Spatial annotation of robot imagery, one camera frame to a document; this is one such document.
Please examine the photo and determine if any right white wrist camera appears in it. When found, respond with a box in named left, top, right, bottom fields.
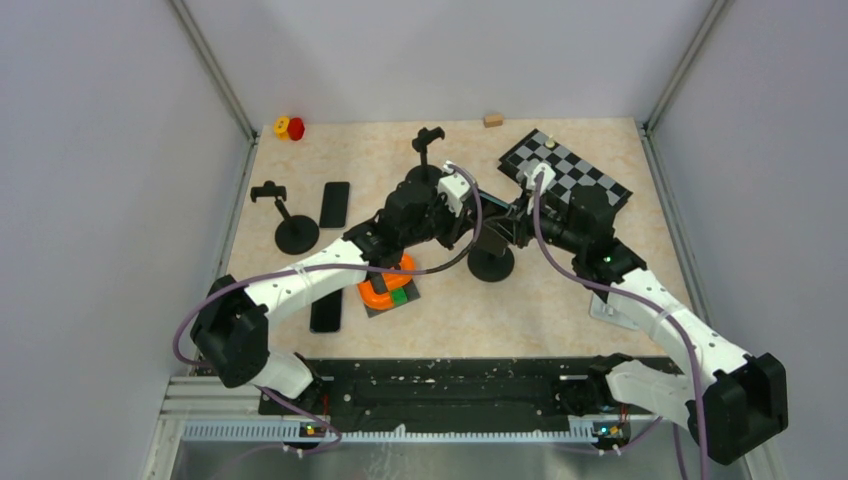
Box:
left=523, top=162, right=556, bottom=214

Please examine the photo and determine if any black phone stand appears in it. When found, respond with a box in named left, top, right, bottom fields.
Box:
left=249, top=180, right=319, bottom=255
left=467, top=227, right=515, bottom=283
left=405, top=126, right=445, bottom=187

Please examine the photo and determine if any green building brick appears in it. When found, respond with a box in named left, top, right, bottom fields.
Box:
left=389, top=288, right=408, bottom=307

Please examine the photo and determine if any black grey chessboard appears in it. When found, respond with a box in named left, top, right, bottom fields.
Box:
left=498, top=129, right=633, bottom=213

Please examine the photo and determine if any orange plastic ring toy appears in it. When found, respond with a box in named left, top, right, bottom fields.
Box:
left=357, top=254, right=415, bottom=312

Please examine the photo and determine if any black phone lower left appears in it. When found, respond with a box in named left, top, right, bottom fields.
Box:
left=309, top=290, right=343, bottom=334

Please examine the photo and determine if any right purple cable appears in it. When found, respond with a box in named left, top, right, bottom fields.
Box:
left=531, top=168, right=710, bottom=480

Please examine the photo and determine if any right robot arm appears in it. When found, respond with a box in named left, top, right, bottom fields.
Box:
left=503, top=186, right=789, bottom=465

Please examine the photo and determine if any small wooden block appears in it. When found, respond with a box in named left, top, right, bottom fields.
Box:
left=483, top=114, right=505, bottom=128

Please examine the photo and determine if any teal edged black phone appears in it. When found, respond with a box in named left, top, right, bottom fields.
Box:
left=480, top=191, right=525, bottom=234

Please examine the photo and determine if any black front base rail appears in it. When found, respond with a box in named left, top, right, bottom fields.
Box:
left=292, top=357, right=622, bottom=435

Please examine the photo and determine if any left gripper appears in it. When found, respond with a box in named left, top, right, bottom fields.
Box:
left=402, top=188, right=477, bottom=253

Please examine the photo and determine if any yellow toy block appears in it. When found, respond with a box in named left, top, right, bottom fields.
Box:
left=273, top=116, right=291, bottom=141

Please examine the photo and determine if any black phone upper left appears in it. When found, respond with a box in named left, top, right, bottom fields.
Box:
left=319, top=181, right=351, bottom=229

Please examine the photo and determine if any grey building baseplate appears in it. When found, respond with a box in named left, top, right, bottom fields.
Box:
left=357, top=278, right=420, bottom=318

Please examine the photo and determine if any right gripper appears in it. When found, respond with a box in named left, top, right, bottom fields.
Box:
left=487, top=187, right=585, bottom=254

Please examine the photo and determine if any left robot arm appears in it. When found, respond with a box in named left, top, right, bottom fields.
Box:
left=189, top=173, right=482, bottom=414

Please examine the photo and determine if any white plastic phone holder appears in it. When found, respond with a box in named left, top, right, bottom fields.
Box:
left=589, top=294, right=640, bottom=331

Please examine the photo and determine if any red toy block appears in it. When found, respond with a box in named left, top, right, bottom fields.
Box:
left=286, top=117, right=305, bottom=141

